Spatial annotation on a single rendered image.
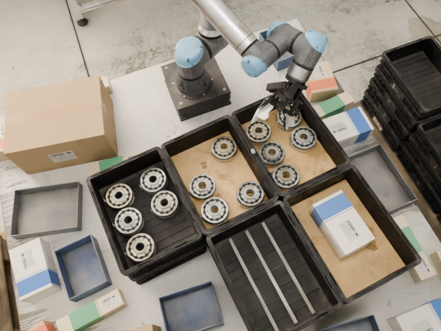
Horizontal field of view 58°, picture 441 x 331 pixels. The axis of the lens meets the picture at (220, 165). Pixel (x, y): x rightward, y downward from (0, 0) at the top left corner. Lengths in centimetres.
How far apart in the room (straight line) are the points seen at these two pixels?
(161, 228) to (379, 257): 79
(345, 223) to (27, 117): 131
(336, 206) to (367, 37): 194
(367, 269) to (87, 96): 128
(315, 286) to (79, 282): 89
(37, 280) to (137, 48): 195
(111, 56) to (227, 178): 180
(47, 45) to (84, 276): 210
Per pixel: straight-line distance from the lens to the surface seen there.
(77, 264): 171
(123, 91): 201
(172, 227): 152
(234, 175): 157
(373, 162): 181
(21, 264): 171
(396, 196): 178
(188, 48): 166
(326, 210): 145
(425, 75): 244
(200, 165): 159
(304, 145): 161
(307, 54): 132
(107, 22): 337
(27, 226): 184
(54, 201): 183
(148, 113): 190
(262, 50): 130
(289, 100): 133
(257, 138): 160
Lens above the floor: 226
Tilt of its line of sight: 65 degrees down
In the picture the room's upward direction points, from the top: 6 degrees counter-clockwise
